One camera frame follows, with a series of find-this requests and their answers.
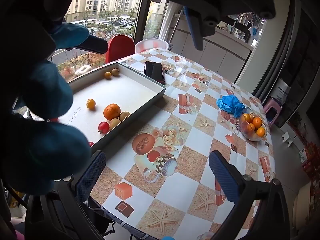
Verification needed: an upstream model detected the tan small longan fruit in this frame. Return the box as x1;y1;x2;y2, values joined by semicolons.
111;68;120;76
118;112;130;121

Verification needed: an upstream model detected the yellow cherry tomato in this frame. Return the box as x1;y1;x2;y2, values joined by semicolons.
86;99;96;111
104;72;112;80

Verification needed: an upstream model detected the large orange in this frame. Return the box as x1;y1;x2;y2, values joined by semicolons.
103;103;121;121

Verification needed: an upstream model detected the tan round longan fruit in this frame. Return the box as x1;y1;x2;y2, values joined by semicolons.
109;118;121;129

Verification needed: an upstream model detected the blue gloved left hand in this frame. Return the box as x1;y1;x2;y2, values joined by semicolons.
1;23;91;195

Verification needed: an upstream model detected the red chair back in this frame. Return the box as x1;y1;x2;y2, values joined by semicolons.
105;35;135;63

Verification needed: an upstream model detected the white sideboard cabinet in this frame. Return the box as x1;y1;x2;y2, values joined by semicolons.
168;14;253;82

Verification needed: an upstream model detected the orange in bowl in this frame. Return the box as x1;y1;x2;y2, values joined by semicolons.
256;126;266;138
242;113;252;123
252;116;262;129

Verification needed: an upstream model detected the shallow grey white box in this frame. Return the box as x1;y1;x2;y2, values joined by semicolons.
58;62;165;152

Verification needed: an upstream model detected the glass fruit bowl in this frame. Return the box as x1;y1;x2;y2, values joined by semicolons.
238;112;267;142

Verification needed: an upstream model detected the black smartphone red case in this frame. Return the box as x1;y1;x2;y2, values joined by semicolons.
144;61;165;85

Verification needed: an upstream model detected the small white step stool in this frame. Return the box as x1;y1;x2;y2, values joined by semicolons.
281;132;293;147

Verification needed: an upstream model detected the patterned plastic tablecloth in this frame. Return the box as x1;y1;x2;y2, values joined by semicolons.
91;48;276;239

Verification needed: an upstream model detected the crumpled blue glove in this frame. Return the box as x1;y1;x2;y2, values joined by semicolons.
216;95;246;118

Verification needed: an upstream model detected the pink plastic stool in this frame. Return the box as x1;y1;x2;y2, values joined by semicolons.
264;97;282;127

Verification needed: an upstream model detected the white carton box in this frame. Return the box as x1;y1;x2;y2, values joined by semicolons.
269;78;291;105

